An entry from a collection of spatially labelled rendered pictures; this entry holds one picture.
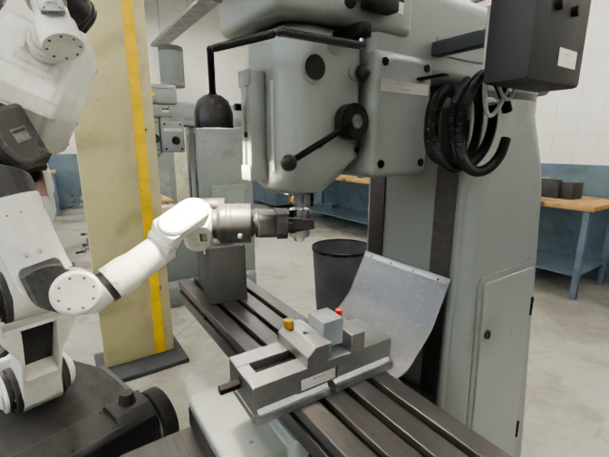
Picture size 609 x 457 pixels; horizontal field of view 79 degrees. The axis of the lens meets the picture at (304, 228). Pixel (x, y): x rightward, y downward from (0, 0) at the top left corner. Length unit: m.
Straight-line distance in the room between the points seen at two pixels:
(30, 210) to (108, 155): 1.69
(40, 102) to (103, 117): 1.59
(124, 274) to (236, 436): 0.42
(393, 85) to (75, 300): 0.73
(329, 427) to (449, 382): 0.51
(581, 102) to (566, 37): 4.14
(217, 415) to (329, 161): 0.63
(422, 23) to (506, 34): 0.24
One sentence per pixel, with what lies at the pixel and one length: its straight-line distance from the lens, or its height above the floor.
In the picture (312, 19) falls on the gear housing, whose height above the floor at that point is 1.63.
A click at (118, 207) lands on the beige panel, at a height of 1.05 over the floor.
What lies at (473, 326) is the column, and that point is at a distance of 1.12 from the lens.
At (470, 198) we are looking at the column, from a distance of 1.01.
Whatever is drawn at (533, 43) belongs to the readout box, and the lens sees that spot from 0.75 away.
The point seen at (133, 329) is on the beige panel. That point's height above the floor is 0.25.
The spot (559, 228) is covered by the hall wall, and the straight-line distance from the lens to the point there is 5.04.
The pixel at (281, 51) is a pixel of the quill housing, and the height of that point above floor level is 1.58.
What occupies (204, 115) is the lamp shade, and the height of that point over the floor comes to 1.46.
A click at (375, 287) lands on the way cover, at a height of 0.98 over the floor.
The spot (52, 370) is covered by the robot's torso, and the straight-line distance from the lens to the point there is 1.41.
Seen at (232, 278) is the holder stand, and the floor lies 0.99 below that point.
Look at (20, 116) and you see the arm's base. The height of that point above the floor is 1.46.
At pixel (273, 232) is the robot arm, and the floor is 1.22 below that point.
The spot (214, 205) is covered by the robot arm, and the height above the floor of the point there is 1.28.
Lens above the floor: 1.41
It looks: 13 degrees down
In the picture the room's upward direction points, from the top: straight up
